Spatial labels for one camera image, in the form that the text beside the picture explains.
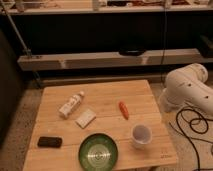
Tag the white ceramic cup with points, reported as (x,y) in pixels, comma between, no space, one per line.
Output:
(141,135)

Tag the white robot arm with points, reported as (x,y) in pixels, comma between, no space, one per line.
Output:
(187,84)

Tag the green ceramic bowl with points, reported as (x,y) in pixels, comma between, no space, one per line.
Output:
(98,152)

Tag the orange carrot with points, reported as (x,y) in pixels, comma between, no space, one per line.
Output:
(124,110)

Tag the wooden table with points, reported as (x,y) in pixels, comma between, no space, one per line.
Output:
(103,99)

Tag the white plastic bottle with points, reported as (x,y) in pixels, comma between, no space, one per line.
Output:
(70,106)

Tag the black object on shelf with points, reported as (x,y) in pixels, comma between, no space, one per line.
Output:
(131,51)

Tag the white lower shelf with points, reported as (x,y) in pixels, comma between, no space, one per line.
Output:
(110,59)

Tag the white shelf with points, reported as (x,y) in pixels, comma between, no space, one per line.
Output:
(30,7)
(110,59)

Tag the metal diagonal pole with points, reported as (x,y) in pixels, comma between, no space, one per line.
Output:
(26,50)

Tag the white upper shelf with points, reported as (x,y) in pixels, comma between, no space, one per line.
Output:
(30,7)

